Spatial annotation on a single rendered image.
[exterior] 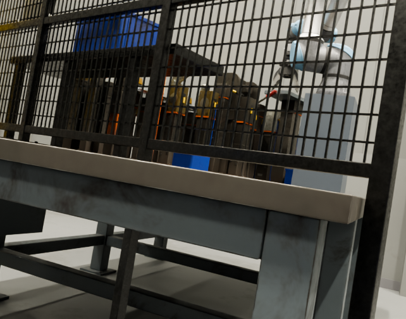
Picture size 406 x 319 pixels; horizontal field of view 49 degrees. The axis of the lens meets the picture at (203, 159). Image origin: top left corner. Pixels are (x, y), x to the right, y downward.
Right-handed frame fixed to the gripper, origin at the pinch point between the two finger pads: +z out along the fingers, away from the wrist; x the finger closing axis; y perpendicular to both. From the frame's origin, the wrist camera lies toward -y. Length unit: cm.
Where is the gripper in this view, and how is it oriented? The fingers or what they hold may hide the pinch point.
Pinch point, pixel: (283, 91)
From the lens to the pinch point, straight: 232.6
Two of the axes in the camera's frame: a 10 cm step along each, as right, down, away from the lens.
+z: -1.6, 9.9, -0.3
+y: 4.9, 1.1, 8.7
